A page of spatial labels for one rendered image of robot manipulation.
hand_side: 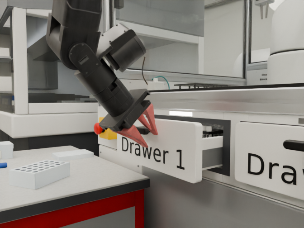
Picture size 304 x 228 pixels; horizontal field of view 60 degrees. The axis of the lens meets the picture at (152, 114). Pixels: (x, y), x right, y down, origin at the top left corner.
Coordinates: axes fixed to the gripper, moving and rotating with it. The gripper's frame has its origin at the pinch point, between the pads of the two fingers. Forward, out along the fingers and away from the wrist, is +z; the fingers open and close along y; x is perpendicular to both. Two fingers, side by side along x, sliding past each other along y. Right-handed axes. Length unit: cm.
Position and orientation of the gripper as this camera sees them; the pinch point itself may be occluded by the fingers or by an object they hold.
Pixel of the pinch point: (149, 138)
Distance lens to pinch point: 55.2
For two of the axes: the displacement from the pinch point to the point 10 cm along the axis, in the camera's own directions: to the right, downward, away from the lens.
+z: 5.6, 7.1, 4.4
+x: -6.0, -0.3, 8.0
